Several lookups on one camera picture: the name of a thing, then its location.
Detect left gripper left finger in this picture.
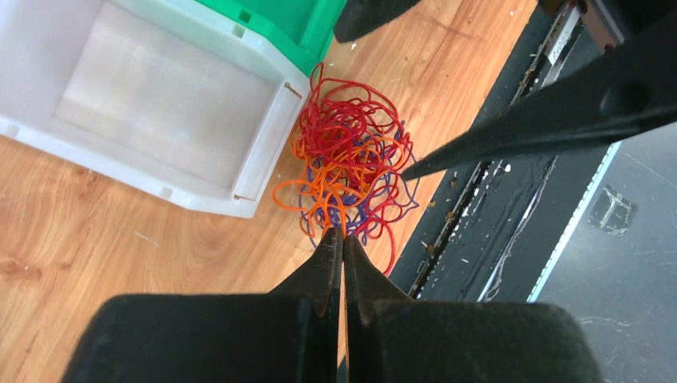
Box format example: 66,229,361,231
62,228,343,382

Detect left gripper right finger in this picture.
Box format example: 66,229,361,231
342,236,602,382

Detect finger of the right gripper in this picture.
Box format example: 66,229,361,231
402,11,676,180
333,0,420,43

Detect red cable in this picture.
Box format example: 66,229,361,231
291,62,414,277

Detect green plastic bin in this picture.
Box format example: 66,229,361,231
198,0,346,76

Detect white plastic bin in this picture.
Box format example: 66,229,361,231
1,1,309,218

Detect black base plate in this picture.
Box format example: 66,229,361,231
390,3,616,301

